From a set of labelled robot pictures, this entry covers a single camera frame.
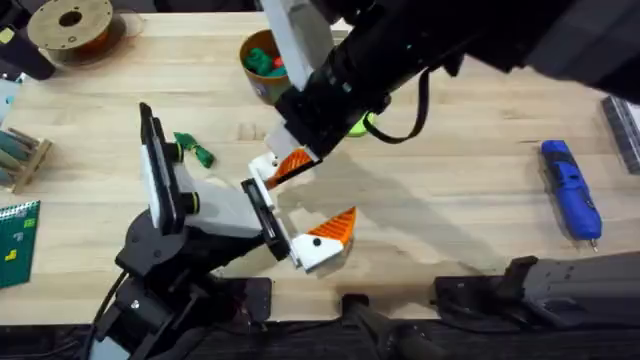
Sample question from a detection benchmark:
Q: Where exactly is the wooden holder with tools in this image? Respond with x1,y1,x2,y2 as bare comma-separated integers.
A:
0,127,54,195

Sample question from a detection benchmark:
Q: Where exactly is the wrist upright plate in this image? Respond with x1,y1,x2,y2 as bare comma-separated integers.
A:
259,0,335,92
138,102,187,236

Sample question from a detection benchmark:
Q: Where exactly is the black stand post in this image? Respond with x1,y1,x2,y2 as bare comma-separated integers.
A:
340,293,451,360

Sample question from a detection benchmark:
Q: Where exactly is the black tool with yellow label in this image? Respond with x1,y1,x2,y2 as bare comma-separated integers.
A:
0,0,57,82

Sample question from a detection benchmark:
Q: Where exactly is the right wrist upright plate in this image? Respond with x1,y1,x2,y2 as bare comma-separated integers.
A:
259,0,335,92

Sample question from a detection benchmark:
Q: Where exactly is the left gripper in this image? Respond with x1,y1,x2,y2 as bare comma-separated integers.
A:
115,142,358,280

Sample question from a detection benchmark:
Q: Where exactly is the green vegetable toy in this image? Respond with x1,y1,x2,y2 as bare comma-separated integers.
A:
173,131,217,170

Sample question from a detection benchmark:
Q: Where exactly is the orange ribbed wedge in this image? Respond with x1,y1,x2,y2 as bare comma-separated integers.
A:
264,147,321,191

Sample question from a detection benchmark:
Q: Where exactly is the left wrist upright plate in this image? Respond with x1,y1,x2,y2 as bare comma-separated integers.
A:
138,102,187,236

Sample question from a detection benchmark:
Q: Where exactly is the black rail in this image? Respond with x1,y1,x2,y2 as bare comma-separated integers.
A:
0,319,640,360

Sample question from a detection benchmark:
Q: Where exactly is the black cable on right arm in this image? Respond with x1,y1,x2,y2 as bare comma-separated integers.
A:
362,67,432,146

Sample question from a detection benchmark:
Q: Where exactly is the dark grey ribbed box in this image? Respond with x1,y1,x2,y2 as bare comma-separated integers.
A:
601,94,640,176

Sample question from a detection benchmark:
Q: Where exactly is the brown tub with toys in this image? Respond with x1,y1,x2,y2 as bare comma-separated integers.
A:
238,28,302,107

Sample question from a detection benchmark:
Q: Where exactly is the cardboard spool with orange filament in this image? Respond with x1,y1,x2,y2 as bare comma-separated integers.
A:
26,0,127,67

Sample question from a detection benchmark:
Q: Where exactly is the green disc with holes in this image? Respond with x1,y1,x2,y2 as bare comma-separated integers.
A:
347,112,377,138

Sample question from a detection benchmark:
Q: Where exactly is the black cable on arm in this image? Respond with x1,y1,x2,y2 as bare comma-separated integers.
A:
362,67,432,146
81,269,129,360

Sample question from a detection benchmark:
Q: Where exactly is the blue electric screwdriver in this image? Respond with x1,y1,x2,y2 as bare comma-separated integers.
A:
539,139,604,252

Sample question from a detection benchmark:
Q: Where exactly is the pale blue box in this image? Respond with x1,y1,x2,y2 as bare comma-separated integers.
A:
0,74,22,126

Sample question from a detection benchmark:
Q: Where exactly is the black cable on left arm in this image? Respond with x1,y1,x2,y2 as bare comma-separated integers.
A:
81,269,129,360

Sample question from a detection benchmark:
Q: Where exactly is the green board with blocks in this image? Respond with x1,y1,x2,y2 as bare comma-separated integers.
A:
0,199,42,290

